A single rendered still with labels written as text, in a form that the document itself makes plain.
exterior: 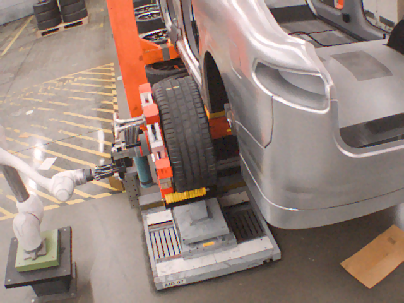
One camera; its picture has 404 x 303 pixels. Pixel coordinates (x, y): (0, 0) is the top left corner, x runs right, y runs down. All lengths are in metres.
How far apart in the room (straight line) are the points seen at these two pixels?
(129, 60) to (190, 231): 1.17
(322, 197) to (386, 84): 1.24
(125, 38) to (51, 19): 8.15
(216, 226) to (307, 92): 1.45
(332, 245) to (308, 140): 1.48
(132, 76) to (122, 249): 1.23
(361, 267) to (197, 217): 1.16
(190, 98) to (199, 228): 0.92
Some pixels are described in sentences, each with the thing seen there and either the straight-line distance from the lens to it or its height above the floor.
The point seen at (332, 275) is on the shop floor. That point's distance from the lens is 2.82.
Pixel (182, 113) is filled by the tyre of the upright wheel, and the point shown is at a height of 1.09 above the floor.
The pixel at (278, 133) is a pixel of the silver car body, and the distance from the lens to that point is 1.67.
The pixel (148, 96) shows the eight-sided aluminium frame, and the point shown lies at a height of 1.11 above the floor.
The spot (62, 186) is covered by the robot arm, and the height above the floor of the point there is 0.92.
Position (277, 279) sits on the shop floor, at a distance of 2.81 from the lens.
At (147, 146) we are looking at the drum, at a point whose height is 0.87.
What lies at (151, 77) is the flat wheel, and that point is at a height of 0.44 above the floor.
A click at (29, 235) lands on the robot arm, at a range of 2.79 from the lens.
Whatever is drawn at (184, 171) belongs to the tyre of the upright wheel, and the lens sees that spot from 2.39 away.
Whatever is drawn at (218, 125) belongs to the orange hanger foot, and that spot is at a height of 0.62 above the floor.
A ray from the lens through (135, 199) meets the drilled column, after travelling 3.54.
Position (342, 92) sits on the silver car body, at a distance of 2.69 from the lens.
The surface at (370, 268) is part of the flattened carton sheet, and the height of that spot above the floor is 0.01.
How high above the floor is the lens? 2.11
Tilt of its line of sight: 31 degrees down
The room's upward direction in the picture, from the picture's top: 10 degrees counter-clockwise
